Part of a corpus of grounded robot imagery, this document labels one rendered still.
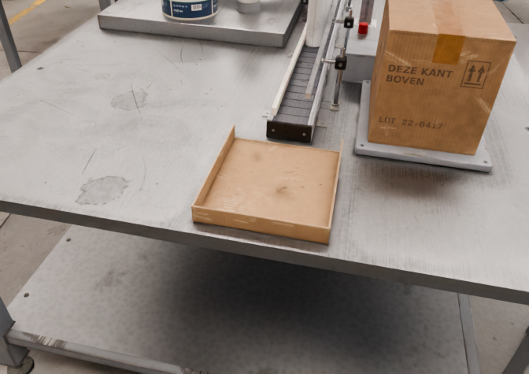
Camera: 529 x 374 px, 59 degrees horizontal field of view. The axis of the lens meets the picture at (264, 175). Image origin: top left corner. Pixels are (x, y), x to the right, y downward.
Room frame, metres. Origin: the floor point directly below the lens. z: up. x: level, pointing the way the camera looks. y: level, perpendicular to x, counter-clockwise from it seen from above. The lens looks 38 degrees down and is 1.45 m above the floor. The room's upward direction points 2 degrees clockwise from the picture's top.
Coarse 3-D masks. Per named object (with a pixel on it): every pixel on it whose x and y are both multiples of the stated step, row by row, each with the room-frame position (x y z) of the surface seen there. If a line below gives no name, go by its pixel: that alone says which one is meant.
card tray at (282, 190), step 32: (224, 160) 0.85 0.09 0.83; (256, 160) 0.85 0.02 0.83; (288, 160) 0.85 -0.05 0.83; (320, 160) 0.86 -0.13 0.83; (224, 192) 0.73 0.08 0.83; (256, 192) 0.74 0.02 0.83; (288, 192) 0.74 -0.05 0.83; (320, 192) 0.74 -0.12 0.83; (224, 224) 0.64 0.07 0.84; (256, 224) 0.62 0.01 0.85; (288, 224) 0.61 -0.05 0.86; (320, 224) 0.65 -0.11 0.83
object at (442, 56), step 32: (416, 0) 1.10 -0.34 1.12; (448, 0) 1.10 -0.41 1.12; (480, 0) 1.11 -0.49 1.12; (384, 32) 1.02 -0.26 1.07; (416, 32) 0.90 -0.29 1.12; (448, 32) 0.90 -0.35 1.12; (480, 32) 0.90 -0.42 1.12; (384, 64) 0.91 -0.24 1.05; (416, 64) 0.90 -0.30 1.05; (448, 64) 0.89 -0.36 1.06; (480, 64) 0.88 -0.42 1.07; (384, 96) 0.91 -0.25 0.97; (416, 96) 0.89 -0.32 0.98; (448, 96) 0.88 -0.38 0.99; (480, 96) 0.87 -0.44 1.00; (384, 128) 0.90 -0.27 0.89; (416, 128) 0.89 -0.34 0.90; (448, 128) 0.88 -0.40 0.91; (480, 128) 0.87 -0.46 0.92
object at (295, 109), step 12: (336, 12) 1.73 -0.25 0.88; (312, 48) 1.38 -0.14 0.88; (324, 48) 1.39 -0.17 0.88; (300, 60) 1.29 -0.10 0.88; (312, 60) 1.30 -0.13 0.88; (300, 72) 1.21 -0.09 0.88; (288, 84) 1.13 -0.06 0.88; (300, 84) 1.14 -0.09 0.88; (288, 96) 1.07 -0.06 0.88; (300, 96) 1.07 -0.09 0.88; (312, 96) 1.07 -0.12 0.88; (288, 108) 1.01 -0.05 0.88; (300, 108) 1.01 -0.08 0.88; (276, 120) 0.95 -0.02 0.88; (288, 120) 0.95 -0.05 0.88; (300, 120) 0.95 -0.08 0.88
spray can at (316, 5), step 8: (312, 0) 1.39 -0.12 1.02; (320, 0) 1.38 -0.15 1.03; (312, 8) 1.39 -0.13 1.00; (320, 8) 1.38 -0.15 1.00; (312, 16) 1.39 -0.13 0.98; (320, 16) 1.38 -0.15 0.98; (312, 24) 1.38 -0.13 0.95; (320, 24) 1.39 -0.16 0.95; (312, 32) 1.38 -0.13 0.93; (320, 32) 1.39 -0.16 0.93; (312, 40) 1.38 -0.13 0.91; (320, 40) 1.39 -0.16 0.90
